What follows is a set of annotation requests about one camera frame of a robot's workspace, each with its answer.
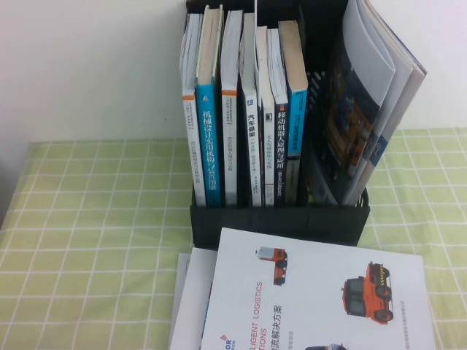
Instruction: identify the brochure with container port cover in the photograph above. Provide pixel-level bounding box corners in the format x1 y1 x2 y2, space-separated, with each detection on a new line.
306 0 398 206

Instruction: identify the thick white orange-banded book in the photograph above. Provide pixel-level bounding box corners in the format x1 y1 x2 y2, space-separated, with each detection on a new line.
220 9 244 207

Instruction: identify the white spine car suspension book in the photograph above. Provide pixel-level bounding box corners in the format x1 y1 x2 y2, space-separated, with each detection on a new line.
239 12 263 208

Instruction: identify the blue spine mechanical design book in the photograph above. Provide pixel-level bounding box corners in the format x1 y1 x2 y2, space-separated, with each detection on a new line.
195 6 225 208

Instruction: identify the white spine driverless car book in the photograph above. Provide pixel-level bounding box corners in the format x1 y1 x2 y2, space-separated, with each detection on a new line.
255 25 276 208

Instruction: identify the thin white orange-banded book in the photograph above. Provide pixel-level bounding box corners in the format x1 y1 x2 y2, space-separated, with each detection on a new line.
178 12 207 206

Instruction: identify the black spine mobile robot book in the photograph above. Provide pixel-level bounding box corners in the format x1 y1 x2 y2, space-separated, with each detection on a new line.
266 28 290 208

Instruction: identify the blue spine DTC book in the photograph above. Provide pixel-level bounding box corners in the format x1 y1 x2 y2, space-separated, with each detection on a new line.
277 20 309 206

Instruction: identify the black plastic book holder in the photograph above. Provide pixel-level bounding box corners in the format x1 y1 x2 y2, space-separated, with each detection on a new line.
185 0 371 252

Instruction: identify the thin white booklet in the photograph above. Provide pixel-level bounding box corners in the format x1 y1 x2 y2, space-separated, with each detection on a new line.
252 0 264 110

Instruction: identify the plain white brochure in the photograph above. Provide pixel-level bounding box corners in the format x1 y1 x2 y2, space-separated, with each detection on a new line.
167 246 220 350

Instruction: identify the white brochure with orange trucks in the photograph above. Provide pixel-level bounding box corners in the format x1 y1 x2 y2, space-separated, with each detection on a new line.
198 227 439 350

